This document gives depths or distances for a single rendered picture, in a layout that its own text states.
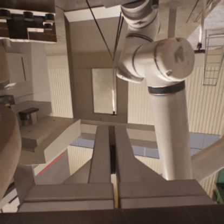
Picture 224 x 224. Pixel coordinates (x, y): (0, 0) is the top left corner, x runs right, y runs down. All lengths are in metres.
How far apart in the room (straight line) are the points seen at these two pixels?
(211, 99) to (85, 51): 11.99
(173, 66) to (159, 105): 0.10
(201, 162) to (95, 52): 2.97
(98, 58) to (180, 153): 3.08
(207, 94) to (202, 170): 13.31
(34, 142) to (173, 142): 2.72
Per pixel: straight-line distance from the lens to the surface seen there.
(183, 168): 0.49
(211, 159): 0.88
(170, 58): 0.33
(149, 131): 3.25
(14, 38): 1.42
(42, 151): 2.85
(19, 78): 4.46
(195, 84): 13.79
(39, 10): 1.33
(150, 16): 0.44
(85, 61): 3.52
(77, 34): 3.64
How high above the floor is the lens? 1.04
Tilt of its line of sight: 16 degrees up
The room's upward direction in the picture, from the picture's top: 179 degrees clockwise
